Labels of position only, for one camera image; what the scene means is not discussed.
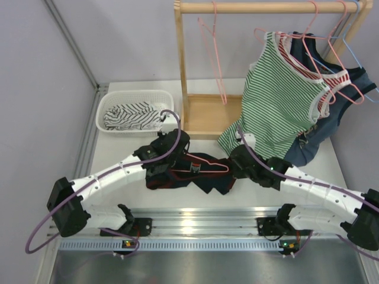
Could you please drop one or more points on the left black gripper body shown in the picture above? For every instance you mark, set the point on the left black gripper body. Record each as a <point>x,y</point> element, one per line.
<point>176,151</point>

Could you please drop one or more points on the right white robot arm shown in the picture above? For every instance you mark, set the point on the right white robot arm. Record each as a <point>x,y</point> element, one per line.
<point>340,211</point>

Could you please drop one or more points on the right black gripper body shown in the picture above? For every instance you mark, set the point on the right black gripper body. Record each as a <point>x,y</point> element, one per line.
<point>238,173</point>

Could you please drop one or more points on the pink hanger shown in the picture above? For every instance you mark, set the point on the pink hanger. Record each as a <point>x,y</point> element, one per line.
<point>353,15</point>
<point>213,55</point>
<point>200,165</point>
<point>302,37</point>

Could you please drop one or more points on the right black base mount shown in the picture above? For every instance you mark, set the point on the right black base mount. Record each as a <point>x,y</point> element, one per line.
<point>270,226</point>

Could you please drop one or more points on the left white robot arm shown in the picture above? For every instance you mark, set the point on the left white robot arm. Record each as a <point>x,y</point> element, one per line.
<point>78,204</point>

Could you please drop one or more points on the pink hanger under red top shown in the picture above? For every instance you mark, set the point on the pink hanger under red top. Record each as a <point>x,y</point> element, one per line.
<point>353,15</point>

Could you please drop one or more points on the wooden clothes rack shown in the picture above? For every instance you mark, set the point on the wooden clothes rack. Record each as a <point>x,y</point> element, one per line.
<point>206,116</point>

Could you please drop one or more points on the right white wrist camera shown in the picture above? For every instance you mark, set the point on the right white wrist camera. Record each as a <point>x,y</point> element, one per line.
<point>247,139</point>

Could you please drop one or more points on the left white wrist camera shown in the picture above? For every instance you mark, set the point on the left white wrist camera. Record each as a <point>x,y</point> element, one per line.
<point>169,122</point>

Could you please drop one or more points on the dark blue tank top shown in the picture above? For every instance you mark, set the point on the dark blue tank top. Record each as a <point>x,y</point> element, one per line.
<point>305,147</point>

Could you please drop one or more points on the navy maroon tank top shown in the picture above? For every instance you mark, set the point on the navy maroon tank top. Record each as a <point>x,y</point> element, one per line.
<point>168,180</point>

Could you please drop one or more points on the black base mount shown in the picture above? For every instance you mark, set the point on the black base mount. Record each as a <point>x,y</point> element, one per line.
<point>270,226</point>
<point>141,227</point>

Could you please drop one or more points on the black white striped shirt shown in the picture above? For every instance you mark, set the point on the black white striped shirt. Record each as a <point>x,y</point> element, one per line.
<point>128,117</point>

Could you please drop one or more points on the red striped tank top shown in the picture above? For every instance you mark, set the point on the red striped tank top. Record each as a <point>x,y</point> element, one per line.
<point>334,80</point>

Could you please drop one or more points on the slotted grey cable duct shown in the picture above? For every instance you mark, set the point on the slotted grey cable duct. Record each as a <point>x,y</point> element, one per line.
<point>177,245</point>

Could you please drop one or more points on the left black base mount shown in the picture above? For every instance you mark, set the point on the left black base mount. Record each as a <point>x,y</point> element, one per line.
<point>141,227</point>

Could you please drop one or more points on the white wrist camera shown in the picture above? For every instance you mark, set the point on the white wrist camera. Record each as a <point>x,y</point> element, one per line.
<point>247,139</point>
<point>169,122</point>

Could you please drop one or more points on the green striped tank top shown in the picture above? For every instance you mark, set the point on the green striped tank top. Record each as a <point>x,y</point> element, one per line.
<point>278,103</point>

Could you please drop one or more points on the aluminium rail frame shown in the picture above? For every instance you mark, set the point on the aluminium rail frame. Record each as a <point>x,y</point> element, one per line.
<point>189,211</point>

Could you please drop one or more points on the pink hanger under green top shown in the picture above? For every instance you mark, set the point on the pink hanger under green top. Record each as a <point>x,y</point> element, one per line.
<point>302,37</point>

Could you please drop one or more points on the white plastic basket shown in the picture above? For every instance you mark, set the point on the white plastic basket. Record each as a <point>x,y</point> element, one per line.
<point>160,99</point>

